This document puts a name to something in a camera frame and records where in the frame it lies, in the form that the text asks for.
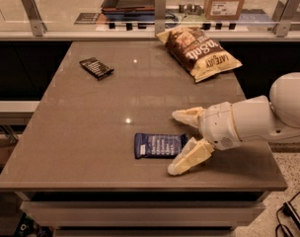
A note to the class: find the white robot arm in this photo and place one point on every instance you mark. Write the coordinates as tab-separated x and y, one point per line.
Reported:
275	118

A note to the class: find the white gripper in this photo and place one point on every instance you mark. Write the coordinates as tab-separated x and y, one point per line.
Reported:
216	124

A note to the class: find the blue rxbar blueberry wrapper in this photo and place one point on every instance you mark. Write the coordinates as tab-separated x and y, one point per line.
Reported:
147	145

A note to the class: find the black power strip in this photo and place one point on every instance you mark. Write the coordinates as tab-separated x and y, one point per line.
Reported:
290	211

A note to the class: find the grey metal bracket left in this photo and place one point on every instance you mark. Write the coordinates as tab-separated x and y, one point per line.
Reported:
37	25

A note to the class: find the yellow brown chips bag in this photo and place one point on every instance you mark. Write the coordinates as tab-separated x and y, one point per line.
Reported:
200	55

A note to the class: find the grey metal bracket right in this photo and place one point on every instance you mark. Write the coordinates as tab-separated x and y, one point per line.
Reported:
283	16

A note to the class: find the black snack bar wrapper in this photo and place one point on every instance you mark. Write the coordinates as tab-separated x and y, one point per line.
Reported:
96	68

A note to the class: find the cardboard box with label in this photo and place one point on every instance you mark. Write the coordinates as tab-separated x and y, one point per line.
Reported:
223	9

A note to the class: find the grey metal bracket middle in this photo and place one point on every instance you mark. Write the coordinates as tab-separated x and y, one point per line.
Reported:
160	14

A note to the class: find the grey metal bracket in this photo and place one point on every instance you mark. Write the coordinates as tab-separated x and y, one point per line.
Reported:
37	25
160	14
283	16

